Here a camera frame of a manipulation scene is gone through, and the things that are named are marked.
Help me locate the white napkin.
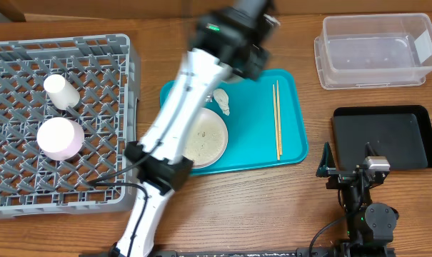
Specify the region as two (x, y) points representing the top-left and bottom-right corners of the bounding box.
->
(213, 89), (230, 116)

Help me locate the wooden chopstick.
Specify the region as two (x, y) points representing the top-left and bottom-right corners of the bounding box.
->
(272, 84), (280, 161)
(276, 80), (283, 156)

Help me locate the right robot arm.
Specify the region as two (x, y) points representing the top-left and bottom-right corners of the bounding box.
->
(308, 143), (399, 257)

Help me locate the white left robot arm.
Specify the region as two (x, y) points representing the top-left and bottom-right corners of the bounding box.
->
(108, 0), (279, 256)

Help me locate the grey dishwasher rack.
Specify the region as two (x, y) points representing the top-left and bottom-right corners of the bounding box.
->
(0, 34), (140, 219)

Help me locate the black tray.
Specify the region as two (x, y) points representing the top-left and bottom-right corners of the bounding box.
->
(332, 105), (432, 171)

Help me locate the teal serving tray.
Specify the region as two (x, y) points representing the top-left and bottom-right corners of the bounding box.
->
(159, 69), (309, 178)

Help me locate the clear plastic bin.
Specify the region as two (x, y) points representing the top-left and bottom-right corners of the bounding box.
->
(314, 13), (432, 90)

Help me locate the white dirty plate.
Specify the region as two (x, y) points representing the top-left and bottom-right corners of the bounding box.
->
(184, 108), (228, 168)

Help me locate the white label on bin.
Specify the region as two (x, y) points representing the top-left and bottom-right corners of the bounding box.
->
(414, 30), (432, 64)

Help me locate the white cup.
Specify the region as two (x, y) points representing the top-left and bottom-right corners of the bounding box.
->
(44, 74), (80, 110)

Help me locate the pink cup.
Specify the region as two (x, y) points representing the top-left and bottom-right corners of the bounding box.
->
(36, 117), (84, 161)

